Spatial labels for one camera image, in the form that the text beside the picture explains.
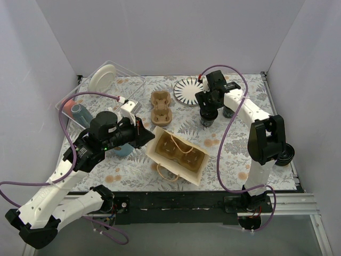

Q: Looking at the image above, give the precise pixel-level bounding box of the black coffee cup lid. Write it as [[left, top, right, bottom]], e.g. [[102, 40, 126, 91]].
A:
[[200, 110, 218, 120]]

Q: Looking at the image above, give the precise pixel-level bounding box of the black takeout coffee cup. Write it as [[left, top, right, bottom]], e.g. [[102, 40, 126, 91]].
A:
[[200, 117, 215, 127]]

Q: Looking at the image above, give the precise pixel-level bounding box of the brown cup carrier top piece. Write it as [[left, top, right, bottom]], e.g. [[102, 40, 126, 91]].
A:
[[155, 132, 205, 172]]

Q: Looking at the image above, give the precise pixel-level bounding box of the brown paper bag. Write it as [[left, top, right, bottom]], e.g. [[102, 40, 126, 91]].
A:
[[146, 126, 209, 186]]

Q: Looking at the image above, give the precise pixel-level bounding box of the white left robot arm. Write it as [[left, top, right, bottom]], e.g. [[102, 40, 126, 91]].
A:
[[5, 111, 155, 250]]

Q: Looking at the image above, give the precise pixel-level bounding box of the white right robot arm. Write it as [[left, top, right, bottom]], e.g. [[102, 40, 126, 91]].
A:
[[195, 70, 286, 212]]

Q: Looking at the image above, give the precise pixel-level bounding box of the light blue straw cup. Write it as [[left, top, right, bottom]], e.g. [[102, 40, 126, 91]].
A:
[[112, 143, 134, 157]]

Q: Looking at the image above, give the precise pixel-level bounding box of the stack of black cups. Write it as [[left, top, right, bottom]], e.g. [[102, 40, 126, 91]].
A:
[[223, 106, 235, 119]]

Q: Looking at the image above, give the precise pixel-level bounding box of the brown cardboard cup carrier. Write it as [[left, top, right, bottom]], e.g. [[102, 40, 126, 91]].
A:
[[151, 91, 173, 126]]

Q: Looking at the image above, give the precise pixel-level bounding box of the blue striped white plate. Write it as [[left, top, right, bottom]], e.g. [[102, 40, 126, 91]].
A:
[[173, 77, 209, 107]]

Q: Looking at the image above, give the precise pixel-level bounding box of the dark teal cup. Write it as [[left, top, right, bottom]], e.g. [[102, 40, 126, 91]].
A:
[[71, 104, 93, 128]]

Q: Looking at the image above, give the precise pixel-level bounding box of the floral tablecloth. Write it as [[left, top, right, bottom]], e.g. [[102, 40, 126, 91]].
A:
[[72, 75, 296, 192]]

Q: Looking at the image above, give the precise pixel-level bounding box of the pink cup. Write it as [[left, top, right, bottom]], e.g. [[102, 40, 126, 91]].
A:
[[62, 99, 77, 118]]

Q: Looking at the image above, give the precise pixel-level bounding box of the plain white plate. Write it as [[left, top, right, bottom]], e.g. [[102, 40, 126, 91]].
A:
[[88, 64, 116, 93]]

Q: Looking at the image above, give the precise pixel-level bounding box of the stack of black lids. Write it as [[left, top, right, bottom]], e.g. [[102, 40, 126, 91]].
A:
[[275, 143, 295, 166]]

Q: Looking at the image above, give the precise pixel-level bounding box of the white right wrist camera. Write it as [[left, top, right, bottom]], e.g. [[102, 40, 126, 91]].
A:
[[198, 75, 210, 93]]

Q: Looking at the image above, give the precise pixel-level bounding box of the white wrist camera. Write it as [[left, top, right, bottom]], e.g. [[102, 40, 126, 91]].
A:
[[117, 96, 142, 126], [198, 75, 210, 93]]

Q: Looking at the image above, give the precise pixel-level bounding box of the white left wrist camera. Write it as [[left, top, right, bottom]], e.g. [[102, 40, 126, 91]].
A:
[[117, 96, 142, 126]]

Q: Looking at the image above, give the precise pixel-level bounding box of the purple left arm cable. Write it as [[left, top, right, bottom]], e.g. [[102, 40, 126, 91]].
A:
[[0, 92, 130, 245]]

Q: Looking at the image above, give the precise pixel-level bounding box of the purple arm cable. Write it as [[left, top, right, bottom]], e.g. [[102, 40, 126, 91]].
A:
[[198, 64, 279, 231], [0, 92, 130, 245]]

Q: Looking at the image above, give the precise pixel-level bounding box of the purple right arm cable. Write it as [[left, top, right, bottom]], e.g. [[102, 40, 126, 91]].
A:
[[198, 64, 279, 231]]

